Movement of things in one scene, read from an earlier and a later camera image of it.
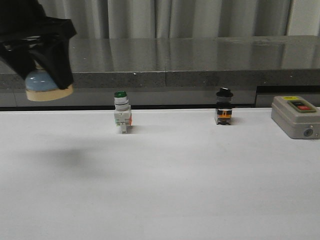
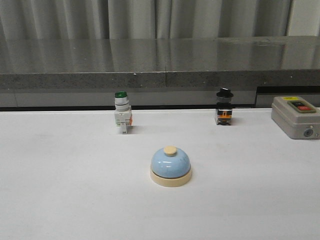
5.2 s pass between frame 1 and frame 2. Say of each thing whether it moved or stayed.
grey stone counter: stayed
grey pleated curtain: stayed
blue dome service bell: moved
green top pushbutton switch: stayed
